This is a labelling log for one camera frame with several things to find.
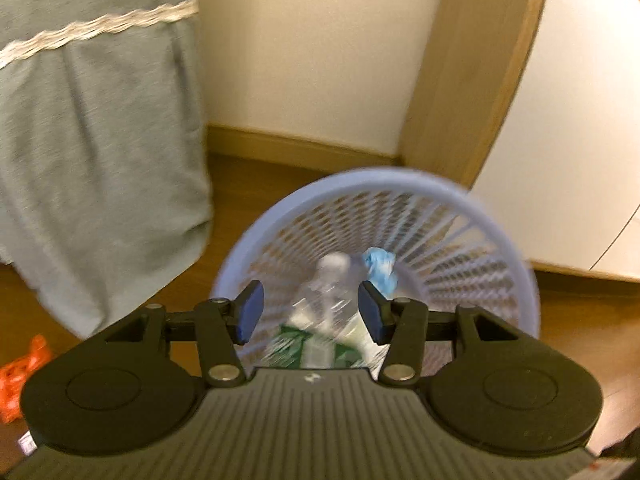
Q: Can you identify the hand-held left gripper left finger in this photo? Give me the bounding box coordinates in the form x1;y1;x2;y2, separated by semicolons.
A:
104;280;266;387

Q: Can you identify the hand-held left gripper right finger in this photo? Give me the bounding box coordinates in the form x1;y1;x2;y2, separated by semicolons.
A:
357;280;525;387

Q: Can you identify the blue paper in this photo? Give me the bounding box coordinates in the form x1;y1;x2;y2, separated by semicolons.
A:
361;247;401;298

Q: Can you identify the clear plastic bottle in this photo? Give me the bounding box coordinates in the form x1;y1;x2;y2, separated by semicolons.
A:
270;251;368;371

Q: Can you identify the lavender plastic mesh basket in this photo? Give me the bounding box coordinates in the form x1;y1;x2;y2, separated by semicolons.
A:
209;167;542;381

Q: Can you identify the grey-green lace-trimmed bed skirt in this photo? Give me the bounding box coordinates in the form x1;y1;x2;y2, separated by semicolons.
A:
0;0;213;338

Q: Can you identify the red plastic bag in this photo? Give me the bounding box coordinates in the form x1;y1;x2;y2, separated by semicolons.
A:
0;335;53;423

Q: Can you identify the wooden cabinet with white door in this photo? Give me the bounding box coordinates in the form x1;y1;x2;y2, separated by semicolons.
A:
400;0;640;283

